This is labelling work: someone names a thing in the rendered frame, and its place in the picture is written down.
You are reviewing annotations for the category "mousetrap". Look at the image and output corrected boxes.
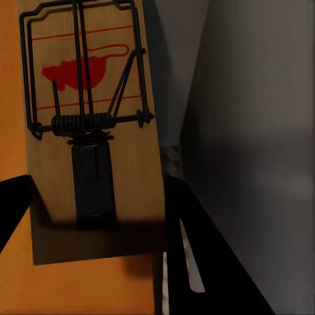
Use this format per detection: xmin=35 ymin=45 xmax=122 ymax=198
xmin=16 ymin=0 xmax=167 ymax=266

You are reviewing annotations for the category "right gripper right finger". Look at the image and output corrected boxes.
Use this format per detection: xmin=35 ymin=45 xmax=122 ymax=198
xmin=164 ymin=175 xmax=275 ymax=315

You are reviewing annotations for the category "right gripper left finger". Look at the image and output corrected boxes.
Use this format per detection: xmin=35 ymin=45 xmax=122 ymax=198
xmin=0 ymin=174 xmax=31 ymax=253

